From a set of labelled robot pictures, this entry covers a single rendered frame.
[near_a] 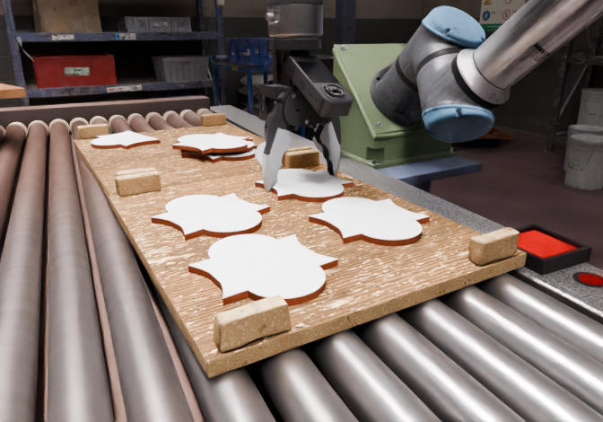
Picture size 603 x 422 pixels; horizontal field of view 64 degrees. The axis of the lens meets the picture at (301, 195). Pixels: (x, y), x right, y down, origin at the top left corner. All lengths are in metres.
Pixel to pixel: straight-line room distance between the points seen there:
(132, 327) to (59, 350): 0.06
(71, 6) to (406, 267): 4.57
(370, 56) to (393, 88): 0.16
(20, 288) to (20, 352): 0.11
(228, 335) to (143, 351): 0.08
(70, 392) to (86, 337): 0.07
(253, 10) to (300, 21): 5.30
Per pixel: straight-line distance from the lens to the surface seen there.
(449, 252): 0.53
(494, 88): 0.87
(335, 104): 0.60
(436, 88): 0.90
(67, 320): 0.48
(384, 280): 0.46
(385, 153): 1.06
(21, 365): 0.45
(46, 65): 4.81
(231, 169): 0.81
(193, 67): 5.07
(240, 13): 5.89
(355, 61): 1.15
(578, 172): 4.18
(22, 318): 0.50
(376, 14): 6.86
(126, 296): 0.49
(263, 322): 0.37
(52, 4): 4.87
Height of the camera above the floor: 1.16
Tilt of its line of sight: 19 degrees down
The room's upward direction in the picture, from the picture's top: straight up
